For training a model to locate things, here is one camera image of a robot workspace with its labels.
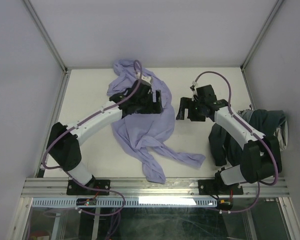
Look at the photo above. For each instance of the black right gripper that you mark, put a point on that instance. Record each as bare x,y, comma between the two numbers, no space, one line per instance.
186,103

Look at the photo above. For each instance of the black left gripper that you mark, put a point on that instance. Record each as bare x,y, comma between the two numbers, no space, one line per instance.
154,107

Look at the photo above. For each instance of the lilac purple jacket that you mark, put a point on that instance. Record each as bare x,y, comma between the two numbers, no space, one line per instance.
137,132

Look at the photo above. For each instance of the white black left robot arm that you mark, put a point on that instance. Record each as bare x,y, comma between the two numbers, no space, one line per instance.
65,140

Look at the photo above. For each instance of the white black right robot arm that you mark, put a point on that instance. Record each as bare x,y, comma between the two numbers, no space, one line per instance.
261,157

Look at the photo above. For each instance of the dark green grey jacket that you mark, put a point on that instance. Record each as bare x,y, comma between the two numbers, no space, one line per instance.
224,148

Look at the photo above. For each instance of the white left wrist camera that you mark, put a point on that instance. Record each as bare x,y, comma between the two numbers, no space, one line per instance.
146,80

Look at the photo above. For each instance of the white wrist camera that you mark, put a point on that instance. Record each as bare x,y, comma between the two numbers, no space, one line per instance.
193,85
146,80

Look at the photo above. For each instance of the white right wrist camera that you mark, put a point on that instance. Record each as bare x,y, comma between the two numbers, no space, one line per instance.
193,85

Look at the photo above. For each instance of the aluminium right frame post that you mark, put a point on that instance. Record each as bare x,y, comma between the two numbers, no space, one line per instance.
262,33

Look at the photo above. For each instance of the aluminium frame post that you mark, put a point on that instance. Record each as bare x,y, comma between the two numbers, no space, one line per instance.
44,34
262,33

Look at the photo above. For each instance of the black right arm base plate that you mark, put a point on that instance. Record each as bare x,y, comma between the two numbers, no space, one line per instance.
220,187

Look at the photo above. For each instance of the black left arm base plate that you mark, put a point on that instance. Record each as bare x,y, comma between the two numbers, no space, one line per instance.
93,187

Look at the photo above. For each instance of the white slotted cable duct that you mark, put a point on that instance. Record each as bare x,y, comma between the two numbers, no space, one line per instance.
130,202

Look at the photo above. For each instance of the aluminium left frame post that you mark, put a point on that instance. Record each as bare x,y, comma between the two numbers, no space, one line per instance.
44,34

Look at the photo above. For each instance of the aluminium mounting rail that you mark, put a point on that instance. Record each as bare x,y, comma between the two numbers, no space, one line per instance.
135,187

